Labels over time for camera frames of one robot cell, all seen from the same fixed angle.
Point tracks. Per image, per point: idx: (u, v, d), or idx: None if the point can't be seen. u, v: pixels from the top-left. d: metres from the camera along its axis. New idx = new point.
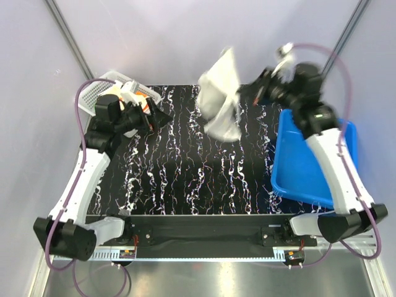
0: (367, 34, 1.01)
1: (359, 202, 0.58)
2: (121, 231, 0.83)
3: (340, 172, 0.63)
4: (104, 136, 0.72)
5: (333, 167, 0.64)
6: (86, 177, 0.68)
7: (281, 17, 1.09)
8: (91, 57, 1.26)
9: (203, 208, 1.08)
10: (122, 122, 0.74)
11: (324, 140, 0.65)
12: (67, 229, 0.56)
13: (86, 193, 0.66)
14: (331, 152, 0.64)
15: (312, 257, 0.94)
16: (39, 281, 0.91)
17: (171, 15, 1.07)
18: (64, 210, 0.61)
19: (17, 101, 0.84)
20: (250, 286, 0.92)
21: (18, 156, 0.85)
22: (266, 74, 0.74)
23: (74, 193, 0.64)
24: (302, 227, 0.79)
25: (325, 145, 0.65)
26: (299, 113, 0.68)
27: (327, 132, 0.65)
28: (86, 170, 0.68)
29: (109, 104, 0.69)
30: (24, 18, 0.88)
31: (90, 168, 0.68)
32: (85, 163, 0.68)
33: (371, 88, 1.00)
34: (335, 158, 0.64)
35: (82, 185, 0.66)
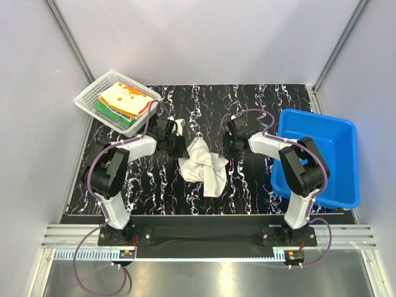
0: (367, 34, 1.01)
1: (287, 143, 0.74)
2: (124, 225, 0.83)
3: (270, 142, 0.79)
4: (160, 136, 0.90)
5: (266, 143, 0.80)
6: (141, 144, 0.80)
7: (281, 18, 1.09)
8: (91, 57, 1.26)
9: (203, 208, 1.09)
10: (171, 138, 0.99)
11: (254, 137, 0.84)
12: (119, 154, 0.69)
13: (133, 151, 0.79)
14: (259, 138, 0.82)
15: (312, 257, 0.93)
16: (39, 281, 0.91)
17: (170, 15, 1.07)
18: (119, 144, 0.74)
19: (17, 101, 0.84)
20: (249, 286, 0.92)
21: (18, 156, 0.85)
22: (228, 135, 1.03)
23: (126, 145, 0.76)
24: (293, 216, 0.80)
25: (254, 138, 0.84)
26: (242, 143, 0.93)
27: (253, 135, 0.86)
28: (145, 139, 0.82)
29: (169, 119, 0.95)
30: (23, 18, 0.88)
31: (147, 138, 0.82)
32: (145, 134, 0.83)
33: (370, 89, 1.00)
34: (264, 138, 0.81)
35: (136, 145, 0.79)
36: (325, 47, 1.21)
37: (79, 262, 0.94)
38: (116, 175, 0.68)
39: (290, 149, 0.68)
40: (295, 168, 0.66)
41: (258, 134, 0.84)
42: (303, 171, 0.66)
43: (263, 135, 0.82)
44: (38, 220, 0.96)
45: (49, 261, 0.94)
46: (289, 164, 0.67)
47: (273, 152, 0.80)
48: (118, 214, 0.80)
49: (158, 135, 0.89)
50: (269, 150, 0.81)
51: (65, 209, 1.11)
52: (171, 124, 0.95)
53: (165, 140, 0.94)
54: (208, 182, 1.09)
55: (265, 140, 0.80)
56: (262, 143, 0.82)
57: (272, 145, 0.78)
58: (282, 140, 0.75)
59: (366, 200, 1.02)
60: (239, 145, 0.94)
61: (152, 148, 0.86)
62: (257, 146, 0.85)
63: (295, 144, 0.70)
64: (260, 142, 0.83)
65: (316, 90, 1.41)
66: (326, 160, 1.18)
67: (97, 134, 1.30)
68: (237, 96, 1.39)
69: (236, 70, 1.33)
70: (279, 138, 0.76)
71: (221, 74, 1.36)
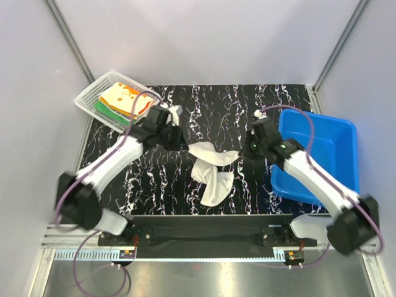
0: (367, 34, 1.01)
1: (344, 196, 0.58)
2: (120, 231, 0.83)
3: (318, 181, 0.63)
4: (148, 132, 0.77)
5: (311, 179, 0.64)
6: (117, 158, 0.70)
7: (281, 18, 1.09)
8: (91, 57, 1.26)
9: (203, 208, 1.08)
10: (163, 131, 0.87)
11: (295, 163, 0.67)
12: (85, 190, 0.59)
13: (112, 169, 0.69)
14: (304, 169, 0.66)
15: (312, 257, 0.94)
16: (39, 281, 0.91)
17: (171, 15, 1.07)
18: (90, 173, 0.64)
19: (17, 101, 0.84)
20: (249, 286, 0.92)
21: (18, 156, 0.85)
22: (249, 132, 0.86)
23: (101, 167, 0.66)
24: (305, 232, 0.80)
25: (297, 164, 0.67)
26: (270, 153, 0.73)
27: (292, 155, 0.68)
28: (122, 151, 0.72)
29: (161, 110, 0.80)
30: (23, 18, 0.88)
31: (124, 150, 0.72)
32: (120, 146, 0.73)
33: (371, 89, 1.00)
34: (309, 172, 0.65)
35: (111, 163, 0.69)
36: (325, 47, 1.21)
37: (80, 262, 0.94)
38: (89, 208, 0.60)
39: (350, 213, 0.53)
40: (348, 236, 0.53)
41: (302, 161, 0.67)
42: (355, 238, 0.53)
43: (310, 166, 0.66)
44: (38, 220, 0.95)
45: (48, 261, 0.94)
46: (341, 228, 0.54)
47: (314, 188, 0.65)
48: (112, 224, 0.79)
49: (148, 130, 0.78)
50: (312, 184, 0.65)
51: None
52: (165, 116, 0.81)
53: (157, 134, 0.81)
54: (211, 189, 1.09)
55: (312, 176, 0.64)
56: (304, 174, 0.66)
57: (321, 186, 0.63)
58: (340, 190, 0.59)
59: (366, 200, 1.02)
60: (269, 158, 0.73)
61: (140, 141, 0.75)
62: (294, 172, 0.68)
63: (357, 207, 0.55)
64: (302, 174, 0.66)
65: (317, 90, 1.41)
66: (326, 160, 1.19)
67: (97, 134, 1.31)
68: (237, 96, 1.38)
69: (235, 69, 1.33)
70: (336, 186, 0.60)
71: (221, 74, 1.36)
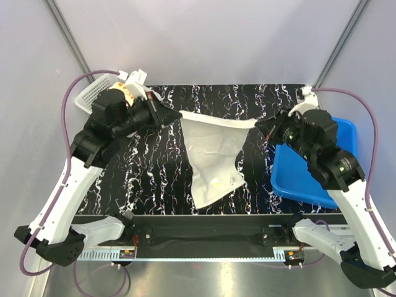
0: (367, 34, 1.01)
1: (389, 252, 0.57)
2: (118, 236, 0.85)
3: (369, 228, 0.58)
4: (99, 142, 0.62)
5: (361, 223, 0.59)
6: (70, 193, 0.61)
7: (281, 18, 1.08)
8: (91, 56, 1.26)
9: (203, 208, 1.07)
10: (128, 124, 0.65)
11: (351, 197, 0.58)
12: (41, 247, 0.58)
13: (70, 203, 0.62)
14: (357, 208, 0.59)
15: (311, 257, 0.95)
16: (39, 281, 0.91)
17: (170, 15, 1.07)
18: (41, 227, 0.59)
19: (17, 100, 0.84)
20: (249, 286, 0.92)
21: (19, 156, 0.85)
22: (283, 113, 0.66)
23: (54, 210, 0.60)
24: (309, 240, 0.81)
25: (352, 201, 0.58)
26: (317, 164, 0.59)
27: (351, 187, 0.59)
28: (70, 185, 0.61)
29: (108, 104, 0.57)
30: (23, 18, 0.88)
31: (72, 182, 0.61)
32: (67, 178, 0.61)
33: (371, 90, 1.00)
34: (363, 213, 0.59)
35: (62, 201, 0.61)
36: (325, 47, 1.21)
37: (79, 261, 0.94)
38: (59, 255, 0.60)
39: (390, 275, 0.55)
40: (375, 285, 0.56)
41: (359, 197, 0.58)
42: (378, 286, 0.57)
43: (367, 208, 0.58)
44: None
45: None
46: (372, 278, 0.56)
47: (356, 224, 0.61)
48: (107, 233, 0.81)
49: (102, 140, 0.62)
50: (355, 221, 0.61)
51: None
52: (119, 109, 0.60)
53: (117, 126, 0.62)
54: (206, 191, 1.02)
55: (365, 218, 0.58)
56: (356, 212, 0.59)
57: (370, 232, 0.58)
58: (389, 247, 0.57)
59: None
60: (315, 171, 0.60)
61: (88, 159, 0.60)
62: (342, 202, 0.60)
63: None
64: (354, 213, 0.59)
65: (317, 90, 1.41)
66: None
67: None
68: (237, 96, 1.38)
69: (235, 69, 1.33)
70: (387, 241, 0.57)
71: (221, 74, 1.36)
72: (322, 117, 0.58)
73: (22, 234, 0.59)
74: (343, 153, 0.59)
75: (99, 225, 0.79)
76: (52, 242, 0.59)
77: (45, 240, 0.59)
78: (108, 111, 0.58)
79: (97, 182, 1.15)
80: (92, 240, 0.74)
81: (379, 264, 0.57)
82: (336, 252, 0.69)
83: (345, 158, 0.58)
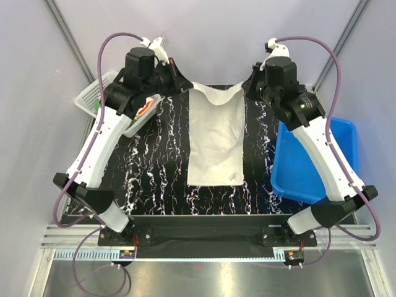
0: (368, 34, 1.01)
1: (349, 185, 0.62)
2: (121, 228, 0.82)
3: (330, 162, 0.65)
4: (129, 93, 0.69)
5: (323, 158, 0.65)
6: (104, 140, 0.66)
7: (281, 18, 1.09)
8: (91, 57, 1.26)
9: (203, 208, 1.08)
10: (153, 80, 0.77)
11: (312, 132, 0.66)
12: (81, 189, 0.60)
13: (104, 151, 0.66)
14: (318, 143, 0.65)
15: (312, 257, 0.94)
16: (39, 281, 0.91)
17: (171, 15, 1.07)
18: (78, 171, 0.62)
19: (17, 100, 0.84)
20: (249, 286, 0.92)
21: (19, 156, 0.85)
22: (255, 67, 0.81)
23: (90, 155, 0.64)
24: (299, 223, 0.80)
25: (313, 136, 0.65)
26: (281, 106, 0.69)
27: (312, 124, 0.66)
28: (104, 132, 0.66)
29: (142, 56, 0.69)
30: (23, 18, 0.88)
31: (106, 130, 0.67)
32: (101, 125, 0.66)
33: (370, 90, 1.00)
34: (324, 148, 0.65)
35: (97, 148, 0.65)
36: (325, 47, 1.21)
37: (80, 261, 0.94)
38: (96, 199, 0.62)
39: (348, 203, 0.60)
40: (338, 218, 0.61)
41: (317, 132, 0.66)
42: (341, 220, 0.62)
43: (327, 142, 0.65)
44: (38, 221, 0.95)
45: (49, 261, 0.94)
46: (333, 210, 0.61)
47: (318, 160, 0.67)
48: (116, 218, 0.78)
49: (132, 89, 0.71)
50: (318, 158, 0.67)
51: (65, 209, 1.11)
52: (149, 63, 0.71)
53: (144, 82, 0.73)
54: (203, 174, 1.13)
55: (324, 153, 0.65)
56: (317, 149, 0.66)
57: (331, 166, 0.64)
58: (349, 179, 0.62)
59: None
60: (282, 114, 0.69)
61: (120, 107, 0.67)
62: (305, 141, 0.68)
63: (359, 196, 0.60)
64: (317, 150, 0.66)
65: (316, 90, 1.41)
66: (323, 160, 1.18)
67: None
68: None
69: (236, 69, 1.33)
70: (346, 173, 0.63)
71: (221, 74, 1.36)
72: (279, 60, 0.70)
73: (60, 179, 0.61)
74: (305, 94, 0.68)
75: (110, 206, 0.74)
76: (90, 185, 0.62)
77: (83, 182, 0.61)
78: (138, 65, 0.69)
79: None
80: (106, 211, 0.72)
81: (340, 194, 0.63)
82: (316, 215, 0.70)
83: (309, 99, 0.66)
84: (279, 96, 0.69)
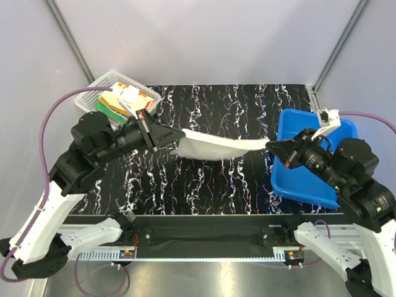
0: (368, 34, 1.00)
1: None
2: (115, 239, 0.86)
3: (392, 264, 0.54)
4: (81, 167, 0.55)
5: (384, 258, 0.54)
6: (45, 219, 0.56)
7: (281, 18, 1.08)
8: (91, 56, 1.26)
9: (203, 208, 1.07)
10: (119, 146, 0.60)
11: (383, 236, 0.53)
12: (17, 265, 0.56)
13: (49, 228, 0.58)
14: (385, 247, 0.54)
15: (311, 257, 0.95)
16: (39, 281, 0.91)
17: (170, 15, 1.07)
18: (18, 247, 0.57)
19: (17, 100, 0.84)
20: (249, 286, 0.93)
21: (18, 156, 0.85)
22: (305, 139, 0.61)
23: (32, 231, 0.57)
24: (310, 244, 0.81)
25: (382, 239, 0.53)
26: (350, 201, 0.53)
27: (385, 228, 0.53)
28: (48, 210, 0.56)
29: (90, 132, 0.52)
30: (23, 18, 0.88)
31: (49, 208, 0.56)
32: (44, 203, 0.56)
33: (371, 90, 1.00)
34: (389, 251, 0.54)
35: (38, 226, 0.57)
36: (325, 47, 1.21)
37: (80, 262, 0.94)
38: (39, 272, 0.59)
39: None
40: None
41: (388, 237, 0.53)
42: None
43: None
44: None
45: None
46: None
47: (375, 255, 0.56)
48: (101, 240, 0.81)
49: (85, 166, 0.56)
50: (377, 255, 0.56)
51: None
52: (103, 137, 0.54)
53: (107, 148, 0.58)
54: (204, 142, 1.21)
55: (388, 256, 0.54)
56: (382, 250, 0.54)
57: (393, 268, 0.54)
58: None
59: None
60: (349, 210, 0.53)
61: (65, 187, 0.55)
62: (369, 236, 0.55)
63: None
64: (380, 250, 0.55)
65: (317, 90, 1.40)
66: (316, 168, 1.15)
67: None
68: (237, 96, 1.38)
69: (236, 69, 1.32)
70: None
71: (221, 74, 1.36)
72: (357, 145, 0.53)
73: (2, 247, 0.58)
74: (378, 187, 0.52)
75: (93, 233, 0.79)
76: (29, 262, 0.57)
77: (21, 259, 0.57)
78: (91, 140, 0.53)
79: (97, 182, 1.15)
80: (84, 245, 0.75)
81: None
82: (341, 268, 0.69)
83: (384, 198, 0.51)
84: (349, 190, 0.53)
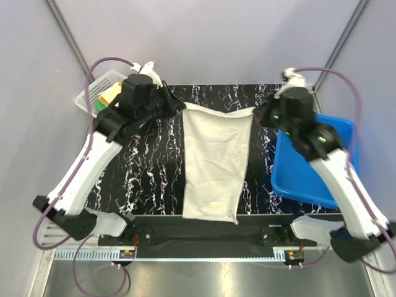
0: (368, 34, 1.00)
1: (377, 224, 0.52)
2: (119, 232, 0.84)
3: (351, 195, 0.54)
4: (124, 120, 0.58)
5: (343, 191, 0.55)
6: (89, 167, 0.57)
7: (281, 18, 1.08)
8: (91, 56, 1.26)
9: None
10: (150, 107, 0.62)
11: (333, 166, 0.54)
12: (59, 216, 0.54)
13: (88, 180, 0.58)
14: (340, 179, 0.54)
15: (311, 257, 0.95)
16: (39, 281, 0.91)
17: (171, 15, 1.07)
18: (59, 197, 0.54)
19: (17, 101, 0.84)
20: (249, 286, 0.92)
21: (18, 156, 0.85)
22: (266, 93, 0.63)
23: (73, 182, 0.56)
24: (303, 230, 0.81)
25: (336, 172, 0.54)
26: (299, 138, 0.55)
27: (333, 157, 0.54)
28: (91, 158, 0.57)
29: (140, 84, 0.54)
30: (23, 18, 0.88)
31: (93, 156, 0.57)
32: (88, 151, 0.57)
33: (371, 89, 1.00)
34: (344, 181, 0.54)
35: (82, 174, 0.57)
36: (325, 47, 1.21)
37: (80, 262, 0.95)
38: (76, 228, 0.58)
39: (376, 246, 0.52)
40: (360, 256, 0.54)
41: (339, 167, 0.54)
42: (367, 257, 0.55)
43: (349, 174, 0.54)
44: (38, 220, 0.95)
45: (49, 261, 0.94)
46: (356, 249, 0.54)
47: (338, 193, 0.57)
48: (110, 227, 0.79)
49: (125, 118, 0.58)
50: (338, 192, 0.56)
51: None
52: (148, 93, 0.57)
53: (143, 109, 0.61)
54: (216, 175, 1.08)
55: (343, 185, 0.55)
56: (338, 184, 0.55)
57: (353, 203, 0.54)
58: (374, 218, 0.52)
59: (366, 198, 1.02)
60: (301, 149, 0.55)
61: (110, 135, 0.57)
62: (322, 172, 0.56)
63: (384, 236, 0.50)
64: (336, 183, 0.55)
65: (316, 90, 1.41)
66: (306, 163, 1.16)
67: None
68: (237, 96, 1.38)
69: (236, 69, 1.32)
70: (370, 212, 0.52)
71: (221, 74, 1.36)
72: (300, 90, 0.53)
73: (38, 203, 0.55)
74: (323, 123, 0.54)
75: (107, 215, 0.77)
76: (69, 213, 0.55)
77: (62, 211, 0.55)
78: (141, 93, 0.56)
79: (97, 182, 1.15)
80: (98, 228, 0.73)
81: (362, 231, 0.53)
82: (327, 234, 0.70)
83: (326, 129, 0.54)
84: (297, 128, 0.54)
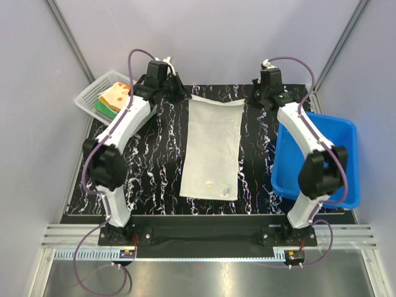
0: (368, 34, 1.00)
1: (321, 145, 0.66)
2: (123, 223, 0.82)
3: (301, 125, 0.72)
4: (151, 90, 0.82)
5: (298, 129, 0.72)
6: (131, 115, 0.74)
7: (281, 18, 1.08)
8: (91, 56, 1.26)
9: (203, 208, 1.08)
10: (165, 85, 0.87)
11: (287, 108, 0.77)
12: (111, 149, 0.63)
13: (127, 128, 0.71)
14: (292, 116, 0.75)
15: (311, 257, 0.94)
16: (39, 281, 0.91)
17: (171, 15, 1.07)
18: (109, 136, 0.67)
19: (17, 101, 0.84)
20: (249, 286, 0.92)
21: (18, 156, 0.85)
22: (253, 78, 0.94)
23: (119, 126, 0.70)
24: (295, 215, 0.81)
25: (287, 111, 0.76)
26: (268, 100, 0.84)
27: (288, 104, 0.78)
28: (132, 111, 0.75)
29: (160, 64, 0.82)
30: (23, 18, 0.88)
31: (135, 109, 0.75)
32: (130, 106, 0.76)
33: (370, 88, 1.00)
34: (297, 119, 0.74)
35: (125, 121, 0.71)
36: (325, 47, 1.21)
37: (80, 262, 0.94)
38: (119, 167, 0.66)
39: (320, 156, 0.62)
40: (313, 177, 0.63)
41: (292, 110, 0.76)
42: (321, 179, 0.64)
43: (299, 114, 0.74)
44: (38, 219, 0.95)
45: (49, 261, 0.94)
46: (307, 169, 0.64)
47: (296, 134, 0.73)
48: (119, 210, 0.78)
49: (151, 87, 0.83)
50: (296, 132, 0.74)
51: (65, 209, 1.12)
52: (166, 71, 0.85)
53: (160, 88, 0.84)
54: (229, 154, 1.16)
55: (294, 119, 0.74)
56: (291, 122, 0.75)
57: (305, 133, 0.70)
58: (317, 138, 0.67)
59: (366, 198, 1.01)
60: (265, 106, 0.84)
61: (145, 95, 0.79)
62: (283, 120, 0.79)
63: (329, 152, 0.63)
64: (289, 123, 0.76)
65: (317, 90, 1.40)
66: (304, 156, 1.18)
67: (97, 133, 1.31)
68: (237, 96, 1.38)
69: (236, 69, 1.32)
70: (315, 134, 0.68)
71: (221, 74, 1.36)
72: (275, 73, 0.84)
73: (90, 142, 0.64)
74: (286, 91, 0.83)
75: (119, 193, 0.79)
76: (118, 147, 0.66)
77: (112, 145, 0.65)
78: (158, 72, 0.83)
79: None
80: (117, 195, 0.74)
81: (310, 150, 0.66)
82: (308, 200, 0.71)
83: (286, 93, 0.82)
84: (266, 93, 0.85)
